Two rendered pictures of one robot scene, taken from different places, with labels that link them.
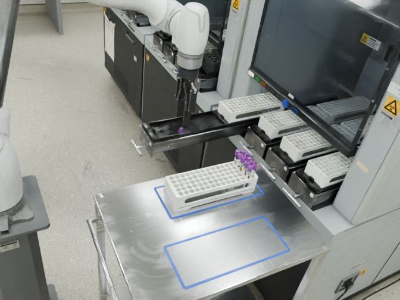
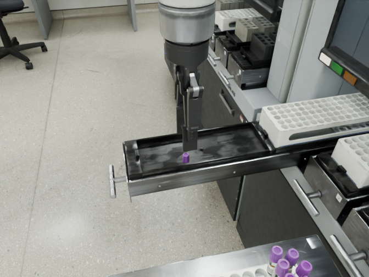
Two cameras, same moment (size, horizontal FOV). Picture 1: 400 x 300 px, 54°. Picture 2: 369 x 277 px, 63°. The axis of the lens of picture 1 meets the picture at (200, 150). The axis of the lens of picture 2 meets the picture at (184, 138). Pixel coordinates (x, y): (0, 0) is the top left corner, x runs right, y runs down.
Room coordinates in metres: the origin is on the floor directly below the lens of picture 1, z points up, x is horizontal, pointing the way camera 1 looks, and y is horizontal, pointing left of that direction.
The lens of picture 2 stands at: (0.82, -0.08, 1.30)
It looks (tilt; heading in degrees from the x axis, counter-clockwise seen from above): 41 degrees down; 20
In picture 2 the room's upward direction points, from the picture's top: straight up
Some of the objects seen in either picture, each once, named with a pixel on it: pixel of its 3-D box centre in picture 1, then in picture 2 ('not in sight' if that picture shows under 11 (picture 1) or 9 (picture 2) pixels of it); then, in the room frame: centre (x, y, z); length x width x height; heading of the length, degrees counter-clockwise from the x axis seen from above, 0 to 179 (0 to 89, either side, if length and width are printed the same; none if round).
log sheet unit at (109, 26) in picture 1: (108, 37); not in sight; (2.92, 0.85, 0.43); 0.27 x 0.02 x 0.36; 34
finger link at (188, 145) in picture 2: (186, 116); (189, 137); (1.27, 0.07, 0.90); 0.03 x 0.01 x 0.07; 124
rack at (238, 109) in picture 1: (252, 108); (322, 120); (1.51, -0.20, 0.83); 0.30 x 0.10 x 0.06; 124
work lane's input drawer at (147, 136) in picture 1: (215, 125); (252, 147); (1.41, -0.05, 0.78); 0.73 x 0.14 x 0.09; 124
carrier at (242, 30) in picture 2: not in sight; (243, 31); (1.98, 0.10, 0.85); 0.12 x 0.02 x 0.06; 35
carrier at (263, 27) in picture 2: (207, 49); (259, 29); (2.02, 0.05, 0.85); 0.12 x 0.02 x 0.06; 34
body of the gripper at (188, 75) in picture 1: (187, 77); (186, 61); (1.29, 0.09, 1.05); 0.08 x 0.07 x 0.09; 34
